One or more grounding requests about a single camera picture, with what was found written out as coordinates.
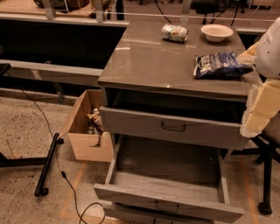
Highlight grey drawer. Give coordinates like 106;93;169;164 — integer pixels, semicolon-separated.
100;107;249;150
94;136;244;224
102;202;217;224

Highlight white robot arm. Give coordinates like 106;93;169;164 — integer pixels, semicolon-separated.
237;17;280;138

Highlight grey drawer cabinet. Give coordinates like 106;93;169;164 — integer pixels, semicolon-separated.
97;20;270;165

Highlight grey top drawer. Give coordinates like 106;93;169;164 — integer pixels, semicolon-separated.
100;107;249;150

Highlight grey bottom drawer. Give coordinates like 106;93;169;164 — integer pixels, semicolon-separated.
102;202;217;224

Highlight items inside cardboard box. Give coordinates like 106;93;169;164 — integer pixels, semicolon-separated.
87;108;103;146

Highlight cardboard box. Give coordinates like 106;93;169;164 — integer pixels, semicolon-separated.
59;89;114;162

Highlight crushed green white can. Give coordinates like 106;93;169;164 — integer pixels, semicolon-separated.
161;24;188;43

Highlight blue chip bag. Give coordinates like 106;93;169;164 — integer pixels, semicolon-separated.
193;52;253;80

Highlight black floor stand leg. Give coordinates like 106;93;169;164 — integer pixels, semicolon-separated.
0;133;64;197

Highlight white paper bowl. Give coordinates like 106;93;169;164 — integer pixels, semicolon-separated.
201;24;234;43

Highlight black office chair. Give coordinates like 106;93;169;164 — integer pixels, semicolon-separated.
233;116;280;216

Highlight black floor cable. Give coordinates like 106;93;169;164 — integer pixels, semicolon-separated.
5;73;107;224

